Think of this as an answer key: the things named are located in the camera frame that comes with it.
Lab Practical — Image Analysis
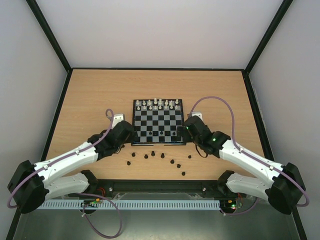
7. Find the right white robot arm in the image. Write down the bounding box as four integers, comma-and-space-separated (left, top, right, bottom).
177, 115, 306, 215

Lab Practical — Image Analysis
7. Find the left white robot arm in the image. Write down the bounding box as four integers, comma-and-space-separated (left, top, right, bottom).
7, 120, 134, 214

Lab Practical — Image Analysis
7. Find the black and silver chessboard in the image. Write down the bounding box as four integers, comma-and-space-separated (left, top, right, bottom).
131, 98, 185, 146

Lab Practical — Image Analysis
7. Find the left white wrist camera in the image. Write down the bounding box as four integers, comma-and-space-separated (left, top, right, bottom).
111, 113, 125, 129

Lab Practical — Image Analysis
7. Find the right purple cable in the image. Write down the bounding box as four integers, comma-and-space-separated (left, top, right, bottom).
187, 95, 310, 216

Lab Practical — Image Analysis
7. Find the purple cable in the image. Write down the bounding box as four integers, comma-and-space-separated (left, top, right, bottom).
187, 95, 310, 216
6, 108, 123, 238

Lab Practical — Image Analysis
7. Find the black aluminium frame rail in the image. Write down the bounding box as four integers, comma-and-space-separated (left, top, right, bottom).
67, 178, 251, 198

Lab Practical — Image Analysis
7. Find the light blue cable duct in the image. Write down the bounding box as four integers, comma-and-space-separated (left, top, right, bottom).
38, 199, 221, 211

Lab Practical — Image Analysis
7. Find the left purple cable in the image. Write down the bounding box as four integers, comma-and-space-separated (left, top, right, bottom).
6, 108, 123, 238

